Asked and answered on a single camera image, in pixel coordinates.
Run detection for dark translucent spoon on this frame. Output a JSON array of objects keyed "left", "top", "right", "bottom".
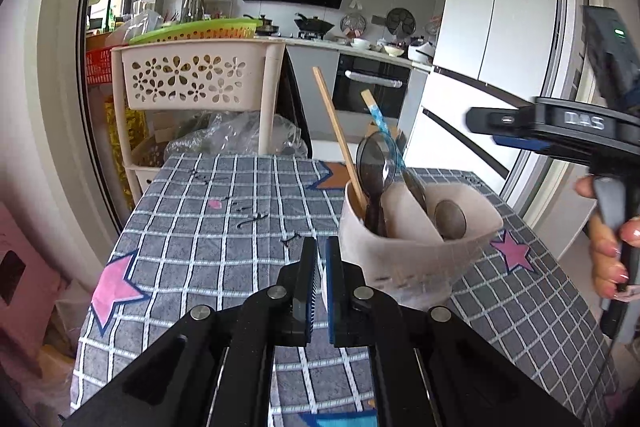
[{"left": 356, "top": 131, "right": 401, "bottom": 238}]

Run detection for blue patterned wooden chopstick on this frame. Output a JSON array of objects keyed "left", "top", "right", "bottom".
[{"left": 361, "top": 89, "right": 407, "bottom": 180}]

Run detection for beige flower-cutout storage cart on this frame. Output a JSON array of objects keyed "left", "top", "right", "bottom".
[{"left": 111, "top": 41, "right": 287, "bottom": 205}]

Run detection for white rice cooker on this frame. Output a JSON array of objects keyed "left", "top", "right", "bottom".
[{"left": 407, "top": 42, "right": 435, "bottom": 62}]

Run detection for white kitchen counter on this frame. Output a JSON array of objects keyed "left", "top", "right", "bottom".
[{"left": 255, "top": 34, "right": 433, "bottom": 68}]

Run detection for black built-in oven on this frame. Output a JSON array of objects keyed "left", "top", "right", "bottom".
[{"left": 331, "top": 53, "right": 413, "bottom": 118}]

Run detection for clear plastic bags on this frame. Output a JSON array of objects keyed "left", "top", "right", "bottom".
[{"left": 165, "top": 112, "right": 308, "bottom": 158}]

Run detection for green plastic tray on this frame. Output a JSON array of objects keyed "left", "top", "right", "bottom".
[{"left": 129, "top": 18, "right": 263, "bottom": 46}]

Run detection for white door frame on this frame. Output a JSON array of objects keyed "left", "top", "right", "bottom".
[{"left": 30, "top": 0, "right": 601, "bottom": 238}]

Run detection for grey checked tablecloth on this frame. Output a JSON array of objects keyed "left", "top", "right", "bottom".
[{"left": 70, "top": 154, "right": 621, "bottom": 427}]

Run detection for pink plastic stool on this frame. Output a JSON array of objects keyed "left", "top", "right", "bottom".
[{"left": 0, "top": 202, "right": 76, "bottom": 378}]

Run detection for white refrigerator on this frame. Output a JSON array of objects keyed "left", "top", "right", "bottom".
[{"left": 402, "top": 0, "right": 571, "bottom": 202}]

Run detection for black wok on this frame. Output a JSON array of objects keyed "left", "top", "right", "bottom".
[{"left": 294, "top": 13, "right": 335, "bottom": 34}]

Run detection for black spoon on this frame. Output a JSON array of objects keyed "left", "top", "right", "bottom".
[
  {"left": 400, "top": 167, "right": 430, "bottom": 215},
  {"left": 433, "top": 199, "right": 468, "bottom": 242}
]

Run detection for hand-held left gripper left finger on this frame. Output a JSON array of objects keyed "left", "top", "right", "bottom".
[{"left": 65, "top": 237, "right": 321, "bottom": 427}]

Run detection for black round rack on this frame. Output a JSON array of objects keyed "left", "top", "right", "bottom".
[{"left": 386, "top": 7, "right": 417, "bottom": 36}]

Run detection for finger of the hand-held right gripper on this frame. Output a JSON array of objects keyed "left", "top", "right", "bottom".
[
  {"left": 491, "top": 134, "right": 552, "bottom": 154},
  {"left": 465, "top": 106, "right": 536, "bottom": 134}
]

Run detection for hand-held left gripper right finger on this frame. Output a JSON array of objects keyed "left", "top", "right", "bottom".
[{"left": 325, "top": 237, "right": 581, "bottom": 427}]

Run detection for yellow bag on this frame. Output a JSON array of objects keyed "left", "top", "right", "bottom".
[{"left": 104, "top": 99, "right": 151, "bottom": 208}]

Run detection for beige plastic utensil holder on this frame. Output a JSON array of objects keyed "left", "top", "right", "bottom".
[{"left": 320, "top": 179, "right": 505, "bottom": 313}]

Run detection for red plastic basket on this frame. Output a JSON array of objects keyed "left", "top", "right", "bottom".
[{"left": 85, "top": 47, "right": 115, "bottom": 85}]

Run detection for round wire trivet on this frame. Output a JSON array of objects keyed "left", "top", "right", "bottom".
[{"left": 340, "top": 13, "right": 368, "bottom": 35}]

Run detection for person's right hand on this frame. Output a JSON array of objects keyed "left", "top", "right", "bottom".
[{"left": 574, "top": 176, "right": 640, "bottom": 300}]

